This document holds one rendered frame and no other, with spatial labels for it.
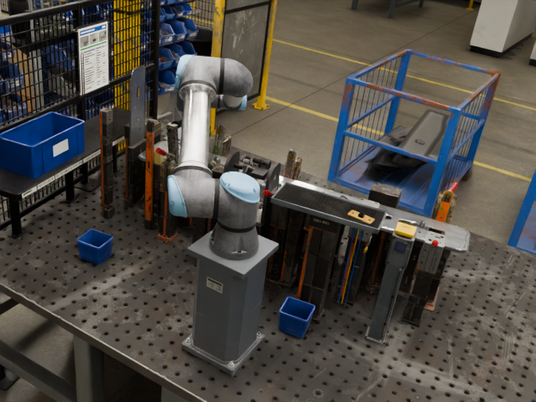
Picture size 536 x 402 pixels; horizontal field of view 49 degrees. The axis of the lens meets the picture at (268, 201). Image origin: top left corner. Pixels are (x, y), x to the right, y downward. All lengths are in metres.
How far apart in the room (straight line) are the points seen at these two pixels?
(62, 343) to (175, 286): 0.98
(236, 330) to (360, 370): 0.46
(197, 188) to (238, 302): 0.38
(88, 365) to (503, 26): 8.58
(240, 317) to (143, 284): 0.56
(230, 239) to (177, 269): 0.67
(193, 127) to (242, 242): 0.37
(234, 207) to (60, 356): 1.60
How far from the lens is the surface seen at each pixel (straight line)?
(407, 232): 1.93
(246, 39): 5.53
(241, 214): 1.68
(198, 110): 1.80
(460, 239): 2.31
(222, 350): 1.94
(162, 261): 2.41
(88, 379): 2.34
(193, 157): 1.72
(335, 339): 2.15
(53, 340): 3.13
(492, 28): 9.95
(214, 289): 1.81
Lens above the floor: 2.11
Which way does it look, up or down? 29 degrees down
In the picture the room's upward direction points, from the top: 8 degrees clockwise
